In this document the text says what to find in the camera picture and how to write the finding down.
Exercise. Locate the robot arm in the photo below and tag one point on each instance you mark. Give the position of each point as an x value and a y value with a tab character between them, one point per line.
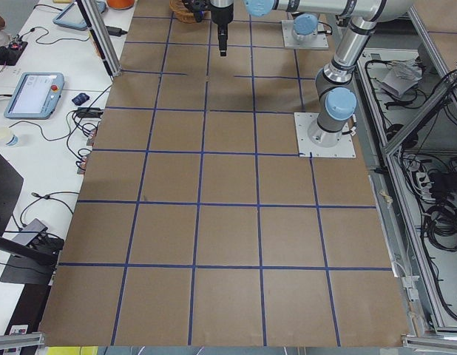
263	8
337	103

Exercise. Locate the wicker basket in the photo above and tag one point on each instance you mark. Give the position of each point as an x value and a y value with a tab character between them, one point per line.
181	13

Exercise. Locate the orange cylindrical container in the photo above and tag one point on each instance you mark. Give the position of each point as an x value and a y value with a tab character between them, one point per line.
120	4

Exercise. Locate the black power adapter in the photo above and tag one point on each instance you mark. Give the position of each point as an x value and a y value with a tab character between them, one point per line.
116	31

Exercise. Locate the teach pendant tablet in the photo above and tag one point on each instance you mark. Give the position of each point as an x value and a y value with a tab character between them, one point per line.
79	15
36	96

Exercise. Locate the dark blue checkered pouch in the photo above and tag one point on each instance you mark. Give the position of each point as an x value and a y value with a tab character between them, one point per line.
80	99

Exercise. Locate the paper cup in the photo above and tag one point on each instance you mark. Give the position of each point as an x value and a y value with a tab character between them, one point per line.
8	137

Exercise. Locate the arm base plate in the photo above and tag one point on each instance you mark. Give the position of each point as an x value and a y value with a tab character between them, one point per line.
306	40
313	142

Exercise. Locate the aluminium frame post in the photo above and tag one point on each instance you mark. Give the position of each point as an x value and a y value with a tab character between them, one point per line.
100	36

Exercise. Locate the black camera stand base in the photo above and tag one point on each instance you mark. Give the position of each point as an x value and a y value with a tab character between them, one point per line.
33	255

